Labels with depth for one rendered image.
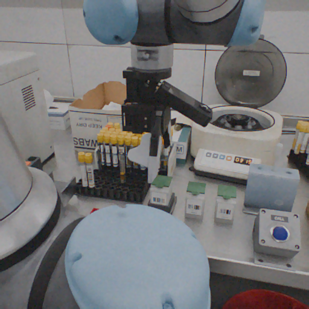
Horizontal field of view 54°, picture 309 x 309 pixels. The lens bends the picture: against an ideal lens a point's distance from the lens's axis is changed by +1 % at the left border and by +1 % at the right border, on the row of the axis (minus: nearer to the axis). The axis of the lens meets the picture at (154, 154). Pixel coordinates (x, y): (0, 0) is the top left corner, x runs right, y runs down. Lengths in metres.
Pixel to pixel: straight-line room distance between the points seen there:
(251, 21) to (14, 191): 0.29
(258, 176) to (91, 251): 0.50
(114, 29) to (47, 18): 0.89
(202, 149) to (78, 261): 0.66
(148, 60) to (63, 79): 0.82
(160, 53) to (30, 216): 0.35
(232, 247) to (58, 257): 0.43
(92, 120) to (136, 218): 0.65
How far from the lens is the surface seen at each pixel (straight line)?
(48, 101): 1.20
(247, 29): 0.38
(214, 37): 0.40
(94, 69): 1.24
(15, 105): 0.82
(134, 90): 0.57
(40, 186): 0.29
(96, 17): 0.42
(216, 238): 0.65
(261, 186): 0.71
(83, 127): 0.93
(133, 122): 0.58
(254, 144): 0.82
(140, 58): 0.54
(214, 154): 0.84
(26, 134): 0.86
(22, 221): 0.27
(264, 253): 0.64
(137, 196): 0.72
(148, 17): 0.41
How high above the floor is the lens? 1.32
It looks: 28 degrees down
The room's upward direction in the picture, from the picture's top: straight up
